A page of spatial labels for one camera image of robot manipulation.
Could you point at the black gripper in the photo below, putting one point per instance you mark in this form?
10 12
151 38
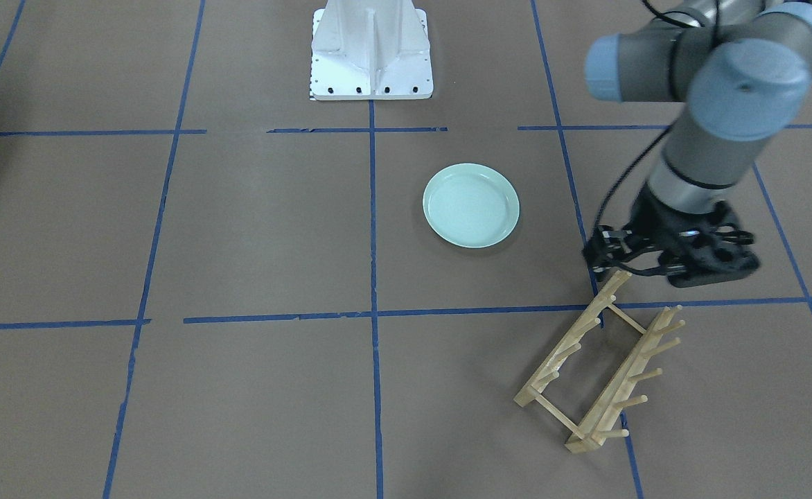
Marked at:
654 220

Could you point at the light green plate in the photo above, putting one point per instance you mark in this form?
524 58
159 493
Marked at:
471 205

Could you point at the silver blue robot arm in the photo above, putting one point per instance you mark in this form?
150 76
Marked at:
743 69

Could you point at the wooden dish rack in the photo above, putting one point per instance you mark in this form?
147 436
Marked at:
591 375

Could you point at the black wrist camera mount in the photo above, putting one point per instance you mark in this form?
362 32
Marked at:
733 256

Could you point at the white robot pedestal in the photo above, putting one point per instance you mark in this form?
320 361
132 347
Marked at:
364 50

